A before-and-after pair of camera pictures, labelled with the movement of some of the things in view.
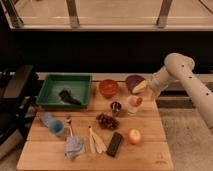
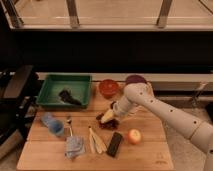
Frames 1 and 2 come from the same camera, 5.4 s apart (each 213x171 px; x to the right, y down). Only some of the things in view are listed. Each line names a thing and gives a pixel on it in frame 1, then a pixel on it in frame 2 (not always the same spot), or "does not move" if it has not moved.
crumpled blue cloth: (75, 146) does not move
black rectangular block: (114, 143) does not move
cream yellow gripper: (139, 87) to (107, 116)
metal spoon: (68, 120) does not move
